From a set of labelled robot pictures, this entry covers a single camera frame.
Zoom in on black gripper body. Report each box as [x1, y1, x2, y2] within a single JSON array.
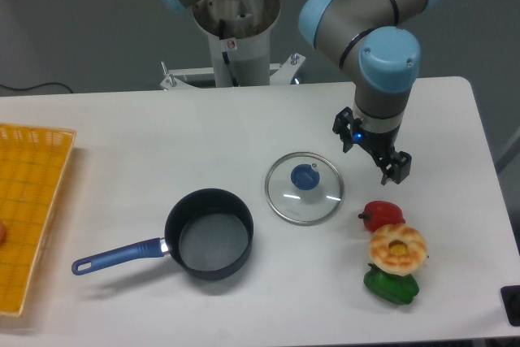
[[352, 118, 400, 161]]

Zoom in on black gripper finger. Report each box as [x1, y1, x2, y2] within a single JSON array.
[[379, 150, 412, 184], [332, 106, 359, 153]]

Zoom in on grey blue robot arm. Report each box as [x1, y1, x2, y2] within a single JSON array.
[[162, 0, 439, 183]]

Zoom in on red toy bell pepper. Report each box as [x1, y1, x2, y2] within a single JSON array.
[[358, 201, 405, 232]]

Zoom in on glass pot lid blue knob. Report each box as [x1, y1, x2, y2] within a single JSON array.
[[264, 152, 345, 226]]

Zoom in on toy donut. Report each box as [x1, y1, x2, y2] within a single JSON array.
[[369, 223, 428, 276]]

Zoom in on yellow toy pepper under donut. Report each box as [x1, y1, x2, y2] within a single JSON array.
[[389, 241, 408, 257]]

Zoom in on green toy bell pepper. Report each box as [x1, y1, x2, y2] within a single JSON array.
[[363, 263, 420, 306]]

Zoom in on black device at table edge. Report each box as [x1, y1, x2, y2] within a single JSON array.
[[500, 285, 520, 327]]

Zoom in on yellow plastic basket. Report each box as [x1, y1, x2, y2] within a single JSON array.
[[1, 124, 76, 317]]

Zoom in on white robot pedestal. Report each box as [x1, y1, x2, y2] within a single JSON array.
[[160, 0, 306, 90]]

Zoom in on dark saucepan blue handle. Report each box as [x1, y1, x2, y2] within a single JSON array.
[[71, 189, 254, 280]]

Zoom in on black cable on floor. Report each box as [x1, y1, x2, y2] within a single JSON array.
[[0, 81, 76, 93]]

